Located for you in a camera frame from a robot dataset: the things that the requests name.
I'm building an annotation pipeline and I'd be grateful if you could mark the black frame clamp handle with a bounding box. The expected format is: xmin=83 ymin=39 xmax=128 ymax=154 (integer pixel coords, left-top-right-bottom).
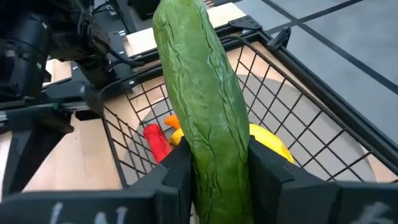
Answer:
xmin=268 ymin=26 xmax=292 ymax=50

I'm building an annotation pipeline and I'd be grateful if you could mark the yellow banana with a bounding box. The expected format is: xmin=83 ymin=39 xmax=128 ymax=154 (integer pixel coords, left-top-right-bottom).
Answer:
xmin=169 ymin=123 xmax=295 ymax=165

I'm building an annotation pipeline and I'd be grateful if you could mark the grey round mat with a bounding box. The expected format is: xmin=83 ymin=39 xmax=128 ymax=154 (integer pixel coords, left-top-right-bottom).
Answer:
xmin=122 ymin=73 xmax=377 ymax=185

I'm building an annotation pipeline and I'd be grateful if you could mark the orange carrot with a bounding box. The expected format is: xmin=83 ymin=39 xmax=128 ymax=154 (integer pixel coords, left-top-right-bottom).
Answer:
xmin=164 ymin=113 xmax=182 ymax=131

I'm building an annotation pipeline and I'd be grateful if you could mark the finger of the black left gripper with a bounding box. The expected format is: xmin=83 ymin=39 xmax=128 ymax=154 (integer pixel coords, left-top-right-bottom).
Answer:
xmin=2 ymin=122 xmax=74 ymax=197

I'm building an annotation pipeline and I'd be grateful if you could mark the black wire basket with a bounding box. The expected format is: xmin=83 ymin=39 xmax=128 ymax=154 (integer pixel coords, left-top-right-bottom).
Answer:
xmin=100 ymin=33 xmax=398 ymax=189

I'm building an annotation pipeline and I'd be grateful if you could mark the red chili pepper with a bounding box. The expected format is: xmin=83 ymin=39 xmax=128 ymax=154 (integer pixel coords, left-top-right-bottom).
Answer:
xmin=142 ymin=123 xmax=173 ymax=165

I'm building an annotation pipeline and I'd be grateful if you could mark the green cucumber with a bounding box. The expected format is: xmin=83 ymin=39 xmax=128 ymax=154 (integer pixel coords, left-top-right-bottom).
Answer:
xmin=152 ymin=0 xmax=254 ymax=224

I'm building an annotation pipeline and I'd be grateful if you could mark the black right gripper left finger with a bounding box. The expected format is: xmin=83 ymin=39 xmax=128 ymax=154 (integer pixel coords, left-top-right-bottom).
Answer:
xmin=128 ymin=138 xmax=194 ymax=224

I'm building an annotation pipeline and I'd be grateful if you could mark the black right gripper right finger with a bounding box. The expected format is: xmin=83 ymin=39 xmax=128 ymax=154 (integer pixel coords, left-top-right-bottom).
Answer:
xmin=248 ymin=137 xmax=340 ymax=224

